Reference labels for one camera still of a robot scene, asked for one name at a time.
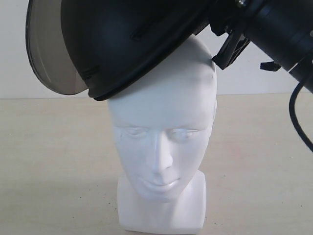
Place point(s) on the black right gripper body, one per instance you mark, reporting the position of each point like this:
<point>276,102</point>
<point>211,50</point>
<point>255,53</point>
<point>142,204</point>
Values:
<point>231,17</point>

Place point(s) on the black helmet with tinted visor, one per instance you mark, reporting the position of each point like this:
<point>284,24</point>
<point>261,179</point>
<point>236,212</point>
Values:
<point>103,46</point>

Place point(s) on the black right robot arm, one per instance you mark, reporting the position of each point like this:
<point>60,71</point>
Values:
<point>282,29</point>

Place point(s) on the white mannequin head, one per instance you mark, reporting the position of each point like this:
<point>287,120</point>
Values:
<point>161,128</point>

